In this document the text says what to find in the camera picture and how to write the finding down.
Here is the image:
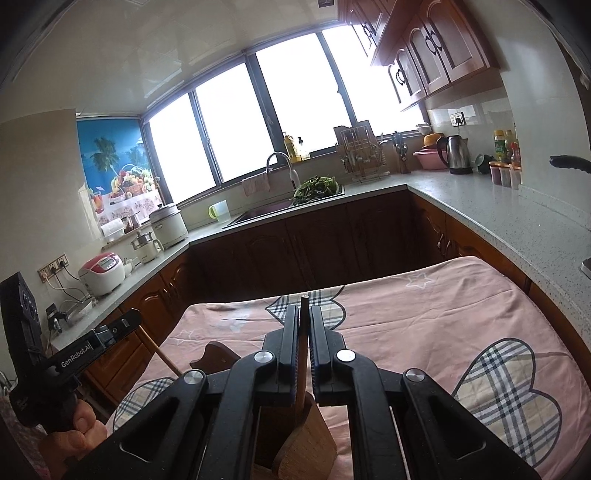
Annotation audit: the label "left hand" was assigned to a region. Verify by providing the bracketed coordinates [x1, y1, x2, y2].
[38, 400, 107, 479]

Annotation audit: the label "wooden utensil holder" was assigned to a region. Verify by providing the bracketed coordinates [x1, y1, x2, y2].
[189, 340, 339, 480]

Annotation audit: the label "pink tablecloth with plaid hearts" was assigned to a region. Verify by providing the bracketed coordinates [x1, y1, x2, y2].
[106, 255, 591, 480]

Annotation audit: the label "white red rice cooker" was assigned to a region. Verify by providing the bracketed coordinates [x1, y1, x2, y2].
[78, 252, 125, 298]

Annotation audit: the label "small white kettle pot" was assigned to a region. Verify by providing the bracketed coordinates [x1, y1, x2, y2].
[131, 232, 163, 264]

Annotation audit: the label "lower wooden cabinets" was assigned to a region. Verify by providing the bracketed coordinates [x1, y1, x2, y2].
[85, 191, 590, 406]

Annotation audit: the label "white electric cooker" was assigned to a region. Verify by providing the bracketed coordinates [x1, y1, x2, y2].
[148, 203, 188, 250]

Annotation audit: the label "tropical fruit poster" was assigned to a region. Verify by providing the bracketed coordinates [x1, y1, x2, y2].
[76, 117, 162, 225]

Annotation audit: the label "gas stove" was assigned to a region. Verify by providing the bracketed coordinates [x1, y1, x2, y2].
[580, 258, 591, 279]

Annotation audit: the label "green vegetables in sink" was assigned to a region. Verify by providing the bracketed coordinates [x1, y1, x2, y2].
[293, 176, 339, 205]

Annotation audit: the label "chrome sink faucet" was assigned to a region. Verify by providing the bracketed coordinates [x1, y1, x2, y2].
[266, 151, 301, 191]

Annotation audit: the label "pink plastic basin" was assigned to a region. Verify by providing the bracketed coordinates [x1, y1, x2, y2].
[413, 149, 448, 171]

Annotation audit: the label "dish drying rack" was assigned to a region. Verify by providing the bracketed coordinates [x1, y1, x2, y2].
[334, 120, 390, 182]

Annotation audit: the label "spice jar set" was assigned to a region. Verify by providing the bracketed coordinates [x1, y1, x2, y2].
[489, 161, 522, 190]

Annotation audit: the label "steel electric kettle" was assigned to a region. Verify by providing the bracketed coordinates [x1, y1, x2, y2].
[436, 135, 473, 175]

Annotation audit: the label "yellow oil bottle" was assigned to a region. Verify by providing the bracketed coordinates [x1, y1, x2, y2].
[283, 134, 297, 163]

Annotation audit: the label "knife block with knives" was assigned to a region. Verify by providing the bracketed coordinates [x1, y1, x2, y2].
[392, 131, 411, 174]

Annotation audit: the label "black wok with lid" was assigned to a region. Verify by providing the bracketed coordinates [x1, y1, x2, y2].
[549, 155, 591, 174]

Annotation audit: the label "wall power outlet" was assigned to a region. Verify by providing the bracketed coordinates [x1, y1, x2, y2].
[37, 254, 69, 283]

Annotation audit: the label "green handled plastic jug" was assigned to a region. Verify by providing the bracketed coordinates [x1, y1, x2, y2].
[207, 200, 231, 223]

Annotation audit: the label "upper wooden wall cabinets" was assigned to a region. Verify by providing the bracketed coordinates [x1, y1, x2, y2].
[338, 0, 499, 110]

